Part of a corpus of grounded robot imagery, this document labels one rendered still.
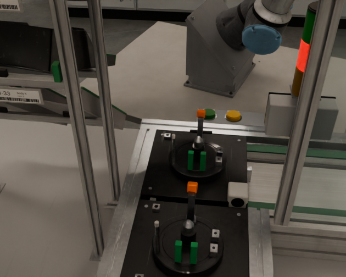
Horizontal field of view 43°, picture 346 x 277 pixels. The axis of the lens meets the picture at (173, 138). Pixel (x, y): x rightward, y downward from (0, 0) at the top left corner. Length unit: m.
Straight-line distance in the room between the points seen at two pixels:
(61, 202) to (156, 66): 0.74
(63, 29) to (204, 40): 0.82
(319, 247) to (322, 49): 0.47
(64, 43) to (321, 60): 0.40
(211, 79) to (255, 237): 0.72
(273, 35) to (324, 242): 0.61
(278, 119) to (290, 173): 0.11
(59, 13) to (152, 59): 1.09
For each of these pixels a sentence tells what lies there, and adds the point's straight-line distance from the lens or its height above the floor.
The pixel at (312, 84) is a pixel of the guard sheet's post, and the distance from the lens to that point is 0.74.
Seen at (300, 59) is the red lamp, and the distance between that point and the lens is 0.76.
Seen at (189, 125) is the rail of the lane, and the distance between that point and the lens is 1.20.
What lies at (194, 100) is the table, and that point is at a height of 0.86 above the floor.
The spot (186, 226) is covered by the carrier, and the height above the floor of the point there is 1.04.
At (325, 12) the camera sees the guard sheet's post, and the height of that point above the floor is 1.42.
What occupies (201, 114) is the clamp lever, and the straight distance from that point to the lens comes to 1.05.
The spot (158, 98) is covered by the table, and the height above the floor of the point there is 0.86.
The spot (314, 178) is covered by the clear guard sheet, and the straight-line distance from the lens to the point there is 0.89.
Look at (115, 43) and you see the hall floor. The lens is 3.83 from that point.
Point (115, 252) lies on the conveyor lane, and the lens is 0.91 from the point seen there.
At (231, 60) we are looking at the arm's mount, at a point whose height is 0.97.
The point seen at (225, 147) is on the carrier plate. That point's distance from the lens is 1.11.
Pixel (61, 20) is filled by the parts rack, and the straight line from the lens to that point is 0.67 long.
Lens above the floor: 1.67
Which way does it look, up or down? 38 degrees down
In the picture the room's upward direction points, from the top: straight up
